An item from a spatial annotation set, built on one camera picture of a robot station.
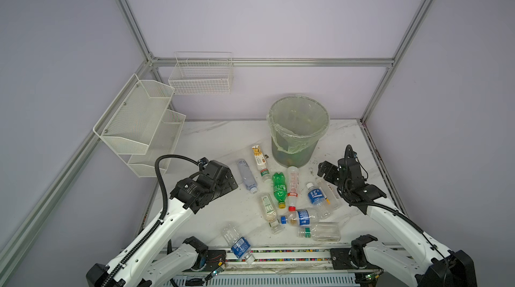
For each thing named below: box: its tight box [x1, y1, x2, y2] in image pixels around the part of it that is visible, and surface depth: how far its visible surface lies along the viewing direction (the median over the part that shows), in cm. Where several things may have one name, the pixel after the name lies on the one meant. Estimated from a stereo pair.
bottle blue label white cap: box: [305, 182, 332, 220], surface depth 87 cm
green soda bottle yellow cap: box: [272, 171, 288, 210], surface depth 89 cm
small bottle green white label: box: [260, 193, 284, 235], surface depth 82 cm
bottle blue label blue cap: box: [280, 208, 320, 227], surface depth 82 cm
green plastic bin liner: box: [266, 95, 330, 154], surface depth 92 cm
